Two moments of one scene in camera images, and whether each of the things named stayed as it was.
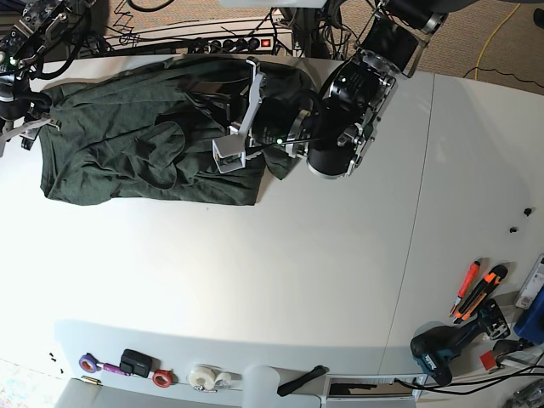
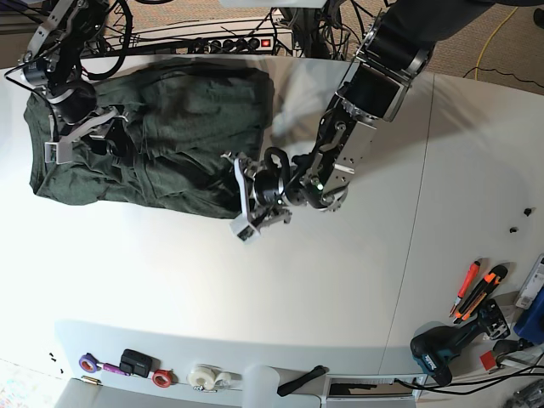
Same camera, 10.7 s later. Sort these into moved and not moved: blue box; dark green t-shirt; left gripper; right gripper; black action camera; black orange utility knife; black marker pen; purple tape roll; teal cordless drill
Moved: right gripper; dark green t-shirt; left gripper
Not moved: black orange utility knife; teal cordless drill; black action camera; black marker pen; blue box; purple tape roll
